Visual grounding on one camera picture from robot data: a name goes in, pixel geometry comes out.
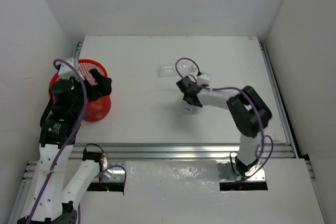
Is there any clear unlabelled plastic bottle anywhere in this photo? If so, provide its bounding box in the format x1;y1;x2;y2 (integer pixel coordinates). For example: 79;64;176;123
157;62;197;78

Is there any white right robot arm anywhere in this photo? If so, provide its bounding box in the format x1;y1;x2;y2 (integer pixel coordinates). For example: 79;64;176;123
176;77;272;176

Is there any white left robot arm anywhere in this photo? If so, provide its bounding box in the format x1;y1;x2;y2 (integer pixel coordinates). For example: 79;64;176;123
17;69;112;223

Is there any red mesh plastic bin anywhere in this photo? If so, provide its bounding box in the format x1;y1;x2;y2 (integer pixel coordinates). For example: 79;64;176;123
45;59;111;122

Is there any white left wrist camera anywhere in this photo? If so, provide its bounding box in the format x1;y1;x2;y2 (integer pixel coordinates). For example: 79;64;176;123
58;58;83;81

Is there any aluminium table rail front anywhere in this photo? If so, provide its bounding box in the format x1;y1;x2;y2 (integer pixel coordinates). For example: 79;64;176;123
26;143;299;183

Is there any aluminium right side rail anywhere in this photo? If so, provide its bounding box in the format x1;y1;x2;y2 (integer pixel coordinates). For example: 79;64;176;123
259;41;300;158

